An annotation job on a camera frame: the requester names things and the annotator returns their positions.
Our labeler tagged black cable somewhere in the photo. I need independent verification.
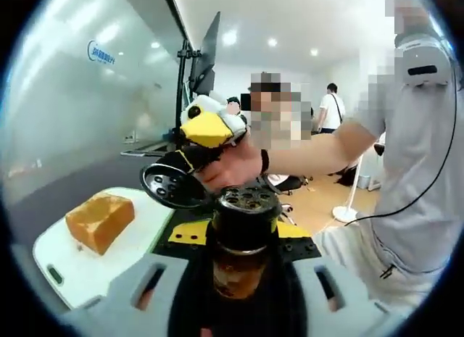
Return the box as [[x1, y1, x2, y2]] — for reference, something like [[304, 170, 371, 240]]
[[344, 39, 459, 228]]

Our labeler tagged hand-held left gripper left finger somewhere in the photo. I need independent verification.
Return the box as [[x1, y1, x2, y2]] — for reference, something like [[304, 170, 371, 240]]
[[57, 220, 215, 337]]

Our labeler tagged white cutting board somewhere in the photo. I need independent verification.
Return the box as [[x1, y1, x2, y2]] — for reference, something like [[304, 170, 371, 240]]
[[32, 186, 177, 311]]

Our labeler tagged loaf of bread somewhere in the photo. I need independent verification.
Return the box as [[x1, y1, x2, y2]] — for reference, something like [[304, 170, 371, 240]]
[[65, 191, 136, 257]]

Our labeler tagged white shoulder-worn device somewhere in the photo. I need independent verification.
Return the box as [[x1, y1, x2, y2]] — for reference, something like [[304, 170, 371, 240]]
[[394, 35, 452, 87]]

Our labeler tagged person's right hand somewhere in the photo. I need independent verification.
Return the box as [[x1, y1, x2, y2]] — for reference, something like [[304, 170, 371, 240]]
[[197, 139, 263, 195]]

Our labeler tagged person's light grey clothing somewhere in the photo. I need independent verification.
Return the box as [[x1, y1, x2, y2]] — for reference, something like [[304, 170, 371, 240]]
[[313, 36, 464, 311]]

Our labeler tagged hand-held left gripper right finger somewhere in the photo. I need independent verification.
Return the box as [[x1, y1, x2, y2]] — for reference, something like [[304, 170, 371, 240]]
[[277, 222, 396, 337]]

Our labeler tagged pepper bottle with black cap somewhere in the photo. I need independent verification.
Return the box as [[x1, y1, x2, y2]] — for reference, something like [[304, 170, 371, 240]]
[[140, 163, 284, 302]]

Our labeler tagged black office chair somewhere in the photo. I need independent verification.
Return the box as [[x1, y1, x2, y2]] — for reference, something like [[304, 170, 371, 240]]
[[262, 173, 313, 217]]

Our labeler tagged black monitor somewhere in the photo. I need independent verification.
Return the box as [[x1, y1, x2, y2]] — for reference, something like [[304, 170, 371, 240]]
[[190, 11, 222, 96]]

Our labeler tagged white floor fan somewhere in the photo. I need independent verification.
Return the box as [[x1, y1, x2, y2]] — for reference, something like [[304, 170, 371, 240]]
[[332, 151, 367, 223]]

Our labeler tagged flat grey device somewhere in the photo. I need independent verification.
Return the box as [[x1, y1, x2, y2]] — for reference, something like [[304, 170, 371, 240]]
[[120, 143, 168, 157]]

